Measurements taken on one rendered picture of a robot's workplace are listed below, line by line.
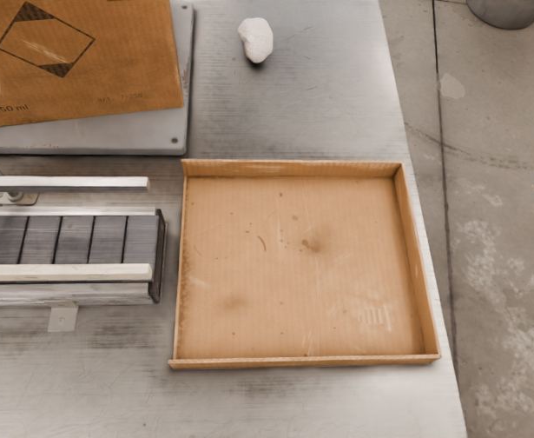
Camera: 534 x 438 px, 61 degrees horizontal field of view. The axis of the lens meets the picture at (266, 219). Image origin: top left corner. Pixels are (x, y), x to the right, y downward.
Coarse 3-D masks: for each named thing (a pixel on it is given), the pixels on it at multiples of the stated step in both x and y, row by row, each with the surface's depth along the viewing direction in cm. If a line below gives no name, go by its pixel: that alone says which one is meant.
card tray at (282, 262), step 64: (192, 192) 61; (256, 192) 62; (320, 192) 62; (384, 192) 63; (192, 256) 57; (256, 256) 58; (320, 256) 58; (384, 256) 59; (192, 320) 54; (256, 320) 54; (320, 320) 55; (384, 320) 55
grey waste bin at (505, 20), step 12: (468, 0) 207; (480, 0) 199; (492, 0) 194; (504, 0) 191; (516, 0) 189; (528, 0) 188; (480, 12) 202; (492, 12) 198; (504, 12) 196; (516, 12) 194; (528, 12) 194; (492, 24) 202; (504, 24) 200; (516, 24) 200; (528, 24) 202
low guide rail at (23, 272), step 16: (0, 272) 47; (16, 272) 47; (32, 272) 47; (48, 272) 47; (64, 272) 47; (80, 272) 47; (96, 272) 47; (112, 272) 47; (128, 272) 47; (144, 272) 48
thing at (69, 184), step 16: (0, 176) 46; (16, 176) 46; (32, 176) 46; (48, 176) 47; (64, 176) 47; (80, 176) 47; (96, 176) 47; (80, 192) 48; (96, 192) 48; (112, 192) 48; (128, 192) 48; (144, 192) 48
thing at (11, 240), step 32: (0, 224) 53; (32, 224) 53; (64, 224) 53; (96, 224) 53; (128, 224) 54; (0, 256) 51; (32, 256) 51; (64, 256) 51; (96, 256) 52; (128, 256) 52
